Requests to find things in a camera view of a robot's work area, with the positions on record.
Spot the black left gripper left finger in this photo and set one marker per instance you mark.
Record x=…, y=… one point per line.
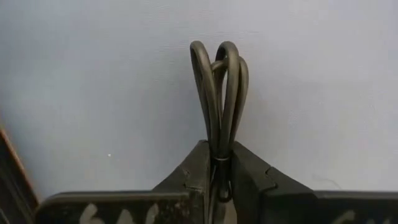
x=130, y=207

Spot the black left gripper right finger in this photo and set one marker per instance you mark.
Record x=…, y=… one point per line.
x=280, y=202

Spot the orange plastic bin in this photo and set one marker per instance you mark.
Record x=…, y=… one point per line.
x=12, y=193

